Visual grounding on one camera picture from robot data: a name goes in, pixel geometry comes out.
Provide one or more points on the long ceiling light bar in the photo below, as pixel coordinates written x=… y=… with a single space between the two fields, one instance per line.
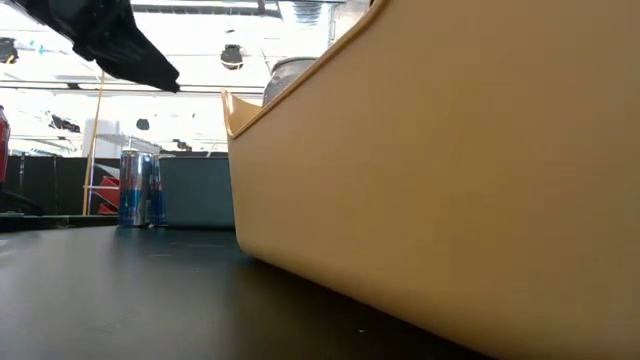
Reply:
x=215 y=89

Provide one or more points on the silver ventilation duct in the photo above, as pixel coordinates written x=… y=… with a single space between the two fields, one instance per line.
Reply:
x=306 y=10

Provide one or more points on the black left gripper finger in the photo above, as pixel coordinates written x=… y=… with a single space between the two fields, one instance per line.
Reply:
x=135 y=62

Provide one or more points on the black frame rail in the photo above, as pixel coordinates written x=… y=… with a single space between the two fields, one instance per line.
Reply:
x=60 y=221

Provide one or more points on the blue silver Red Bull can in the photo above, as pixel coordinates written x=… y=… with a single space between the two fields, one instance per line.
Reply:
x=158 y=190
x=134 y=190

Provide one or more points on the yellow plastic bin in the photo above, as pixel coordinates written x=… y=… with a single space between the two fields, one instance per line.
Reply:
x=425 y=200

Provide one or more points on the red cart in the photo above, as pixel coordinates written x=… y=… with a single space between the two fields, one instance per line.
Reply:
x=110 y=186

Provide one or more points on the blue plastic bin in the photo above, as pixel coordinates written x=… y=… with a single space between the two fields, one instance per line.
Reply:
x=197 y=192

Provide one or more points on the black partition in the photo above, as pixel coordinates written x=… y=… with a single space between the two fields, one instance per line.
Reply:
x=50 y=185

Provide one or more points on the white Spindrift can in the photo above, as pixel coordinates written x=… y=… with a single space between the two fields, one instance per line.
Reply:
x=285 y=75

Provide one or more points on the red Coca-Cola can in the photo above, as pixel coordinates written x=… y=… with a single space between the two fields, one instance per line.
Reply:
x=4 y=145

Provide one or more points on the black ceiling lamp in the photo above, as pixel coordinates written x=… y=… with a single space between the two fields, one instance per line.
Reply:
x=7 y=50
x=232 y=56
x=142 y=124

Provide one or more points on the yellow pole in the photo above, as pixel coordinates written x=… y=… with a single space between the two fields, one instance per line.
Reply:
x=93 y=150

